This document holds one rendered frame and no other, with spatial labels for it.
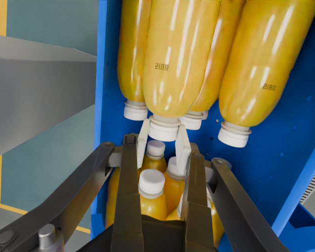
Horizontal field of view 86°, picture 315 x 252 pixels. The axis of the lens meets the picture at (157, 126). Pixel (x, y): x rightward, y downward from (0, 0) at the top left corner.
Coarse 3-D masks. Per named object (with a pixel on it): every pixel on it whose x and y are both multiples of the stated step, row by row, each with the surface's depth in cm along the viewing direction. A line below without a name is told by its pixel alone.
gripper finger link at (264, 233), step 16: (224, 176) 13; (224, 192) 12; (240, 192) 11; (224, 208) 11; (240, 208) 10; (256, 208) 10; (224, 224) 11; (240, 224) 10; (256, 224) 9; (240, 240) 9; (256, 240) 8; (272, 240) 8
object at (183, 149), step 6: (180, 126) 21; (180, 132) 19; (186, 132) 20; (180, 138) 18; (186, 138) 18; (180, 144) 18; (186, 144) 16; (180, 150) 17; (186, 150) 16; (180, 156) 16; (186, 156) 16; (180, 162) 16; (186, 162) 16; (180, 168) 16
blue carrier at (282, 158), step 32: (96, 64) 19; (96, 96) 20; (288, 96) 25; (96, 128) 21; (128, 128) 34; (256, 128) 31; (288, 128) 25; (256, 160) 30; (288, 160) 23; (256, 192) 29; (288, 192) 20; (96, 224) 25
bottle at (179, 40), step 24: (168, 0) 15; (192, 0) 15; (216, 0) 16; (168, 24) 16; (192, 24) 15; (168, 48) 16; (192, 48) 16; (144, 72) 18; (168, 72) 17; (192, 72) 17; (144, 96) 20; (168, 96) 18; (192, 96) 18; (168, 120) 20
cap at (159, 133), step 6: (150, 126) 21; (156, 126) 20; (150, 132) 21; (156, 132) 20; (162, 132) 20; (168, 132) 20; (174, 132) 21; (156, 138) 21; (162, 138) 20; (168, 138) 21; (174, 138) 21
